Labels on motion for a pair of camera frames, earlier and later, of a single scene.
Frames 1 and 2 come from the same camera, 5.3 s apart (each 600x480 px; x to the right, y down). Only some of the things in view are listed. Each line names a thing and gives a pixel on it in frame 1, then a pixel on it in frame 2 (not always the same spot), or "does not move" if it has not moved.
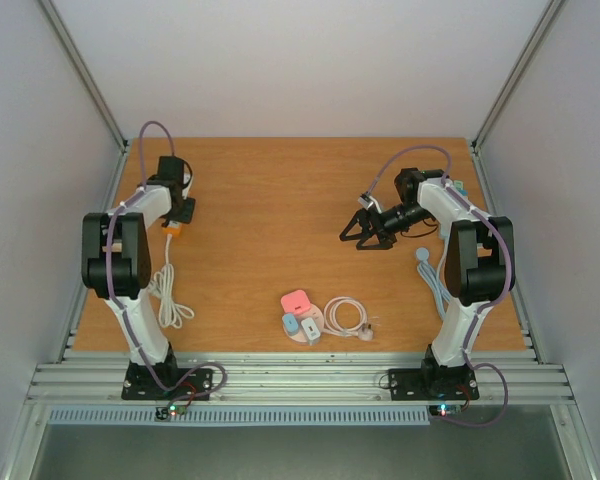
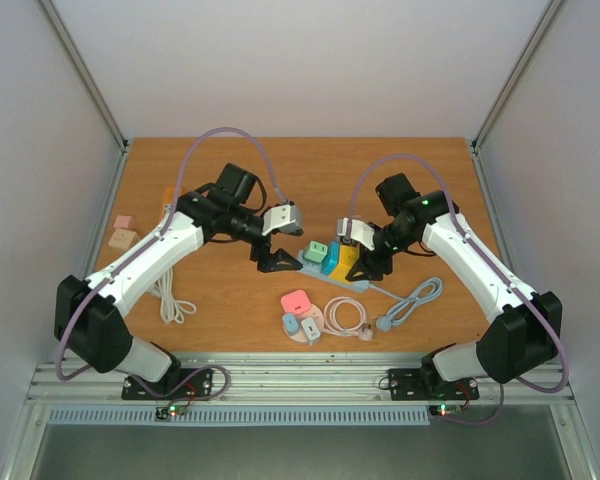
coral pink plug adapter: x=295 y=302 does not move
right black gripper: x=375 y=226 to x=381 y=258
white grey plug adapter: x=311 y=331 does not move
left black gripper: x=187 y=216 to x=269 y=263
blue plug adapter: x=290 y=323 does not move
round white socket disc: x=313 y=313 does not move
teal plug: x=459 y=184 to x=329 y=265
